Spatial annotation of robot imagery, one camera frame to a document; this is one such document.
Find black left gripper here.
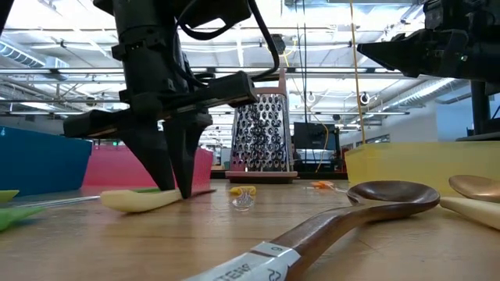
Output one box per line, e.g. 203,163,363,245
62,37,259,201

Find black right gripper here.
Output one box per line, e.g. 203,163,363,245
356,0,500,84

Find green spatula with clear handle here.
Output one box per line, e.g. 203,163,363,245
19,187,162,208
0,206,45,233

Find yellow spatula with clear handle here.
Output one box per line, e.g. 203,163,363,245
229,186,258,213

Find yellow translucent plastic bin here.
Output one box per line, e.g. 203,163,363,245
344,140,500,198

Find blue plastic bin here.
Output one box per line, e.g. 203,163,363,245
0,125,94,197

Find orange spatula with clear handle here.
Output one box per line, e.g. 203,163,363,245
311,180,348,194

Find dark wooden spoon with label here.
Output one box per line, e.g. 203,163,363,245
183,180,441,281

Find pink plastic tray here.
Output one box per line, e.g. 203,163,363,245
81,144,215,190

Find pink steel box grater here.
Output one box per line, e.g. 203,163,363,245
225,68,299,185

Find grey desk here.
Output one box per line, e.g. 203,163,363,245
455,131,500,143

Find black round ceiling fixture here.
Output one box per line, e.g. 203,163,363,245
269,34,287,56

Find black background monitor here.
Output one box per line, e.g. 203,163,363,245
292,123,341,173

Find green silicone spoon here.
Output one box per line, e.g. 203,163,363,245
0,190,20,205

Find long yellow cable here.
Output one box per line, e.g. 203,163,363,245
348,0,367,145

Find long black cable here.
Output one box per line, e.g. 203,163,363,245
293,0,309,133

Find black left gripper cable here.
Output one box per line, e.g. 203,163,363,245
171,0,282,84

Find black metal table frame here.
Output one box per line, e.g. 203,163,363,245
210,170,348,181

